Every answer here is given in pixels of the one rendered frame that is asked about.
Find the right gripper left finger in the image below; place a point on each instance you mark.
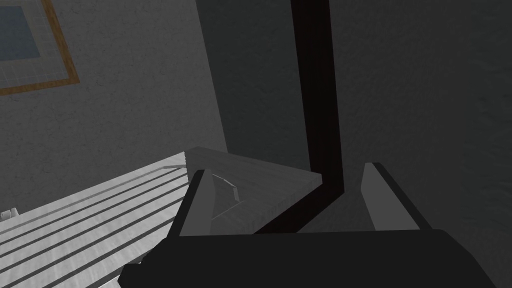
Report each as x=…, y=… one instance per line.
x=196, y=212

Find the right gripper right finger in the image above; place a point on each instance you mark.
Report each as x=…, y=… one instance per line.
x=390, y=204

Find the wood-framed wall picture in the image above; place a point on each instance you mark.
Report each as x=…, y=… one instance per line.
x=24, y=44

